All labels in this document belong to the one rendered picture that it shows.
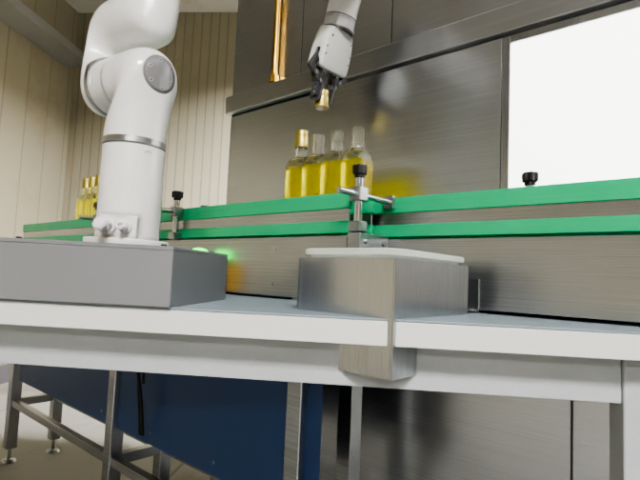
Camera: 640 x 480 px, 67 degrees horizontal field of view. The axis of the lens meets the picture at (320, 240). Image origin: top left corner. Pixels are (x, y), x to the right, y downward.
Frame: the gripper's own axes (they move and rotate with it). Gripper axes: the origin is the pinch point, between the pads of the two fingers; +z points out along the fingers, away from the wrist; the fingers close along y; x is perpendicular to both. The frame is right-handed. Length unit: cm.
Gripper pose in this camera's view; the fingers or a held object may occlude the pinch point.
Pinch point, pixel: (322, 94)
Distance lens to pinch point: 124.2
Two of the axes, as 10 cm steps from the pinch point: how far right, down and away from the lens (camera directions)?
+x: 7.1, 2.5, -6.6
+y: -6.6, -0.9, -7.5
